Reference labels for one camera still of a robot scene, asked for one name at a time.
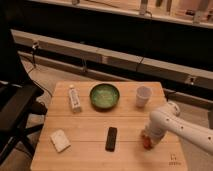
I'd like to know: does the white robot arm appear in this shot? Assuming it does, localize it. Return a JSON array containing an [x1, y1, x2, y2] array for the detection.
[[142, 102, 213, 155]]

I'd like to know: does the green bowl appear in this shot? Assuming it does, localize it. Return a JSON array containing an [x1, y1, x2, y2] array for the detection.
[[90, 83, 120, 110]]

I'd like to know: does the white tube bottle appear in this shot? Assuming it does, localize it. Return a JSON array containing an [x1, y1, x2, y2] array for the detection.
[[68, 85, 82, 113]]

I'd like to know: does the white paper cup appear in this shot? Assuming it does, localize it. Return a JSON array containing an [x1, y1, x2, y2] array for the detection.
[[136, 86, 152, 107]]

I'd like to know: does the wooden table board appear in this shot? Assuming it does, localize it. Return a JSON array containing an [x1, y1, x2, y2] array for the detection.
[[31, 82, 187, 171]]

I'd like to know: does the black remote control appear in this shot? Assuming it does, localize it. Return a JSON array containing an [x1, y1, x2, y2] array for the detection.
[[105, 127, 117, 152]]

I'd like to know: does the white sponge block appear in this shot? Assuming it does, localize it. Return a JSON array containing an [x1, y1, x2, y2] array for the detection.
[[50, 130, 71, 153]]

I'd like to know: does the black office chair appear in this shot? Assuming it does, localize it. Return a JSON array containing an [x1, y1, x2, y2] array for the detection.
[[0, 19, 47, 165]]

